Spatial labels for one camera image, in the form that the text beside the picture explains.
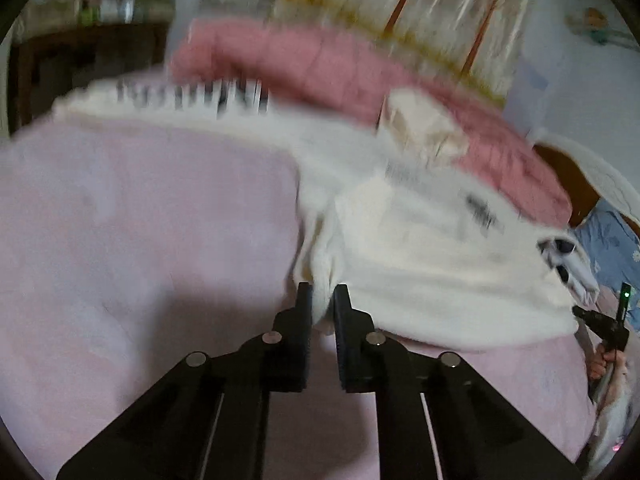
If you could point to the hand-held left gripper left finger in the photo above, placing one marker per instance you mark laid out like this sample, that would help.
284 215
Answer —
303 320

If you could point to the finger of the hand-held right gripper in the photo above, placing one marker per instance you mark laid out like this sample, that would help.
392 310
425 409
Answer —
592 317

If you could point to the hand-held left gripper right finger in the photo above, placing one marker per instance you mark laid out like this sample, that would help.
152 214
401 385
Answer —
345 330

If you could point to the cream printed hoodie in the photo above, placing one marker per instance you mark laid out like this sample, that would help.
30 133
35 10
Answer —
425 250

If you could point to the person's right forearm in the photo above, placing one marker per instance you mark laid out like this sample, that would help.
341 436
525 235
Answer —
610 410

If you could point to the person's right hand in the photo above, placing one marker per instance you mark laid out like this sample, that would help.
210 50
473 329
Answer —
600 367

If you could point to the blue floral pillow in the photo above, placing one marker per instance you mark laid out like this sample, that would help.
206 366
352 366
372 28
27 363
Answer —
612 250

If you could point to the white wooden headboard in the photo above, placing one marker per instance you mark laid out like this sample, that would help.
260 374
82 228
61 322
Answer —
600 170

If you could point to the pink bed sheet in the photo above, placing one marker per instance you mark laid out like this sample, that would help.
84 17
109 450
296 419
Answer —
125 235

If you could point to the pink plaid quilt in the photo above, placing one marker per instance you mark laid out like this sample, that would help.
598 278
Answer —
300 60

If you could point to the plush toy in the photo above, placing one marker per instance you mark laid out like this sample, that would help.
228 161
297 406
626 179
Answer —
595 22

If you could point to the tree print curtain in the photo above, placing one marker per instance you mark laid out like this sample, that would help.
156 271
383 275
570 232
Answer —
440 10

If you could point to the dark wooden cabinet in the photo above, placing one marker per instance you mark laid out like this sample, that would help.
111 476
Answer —
75 70

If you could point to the blurred bottles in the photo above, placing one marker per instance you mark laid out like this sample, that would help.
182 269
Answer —
110 7

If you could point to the lilac wall paper sheet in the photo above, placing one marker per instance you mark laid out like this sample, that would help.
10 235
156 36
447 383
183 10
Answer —
527 95

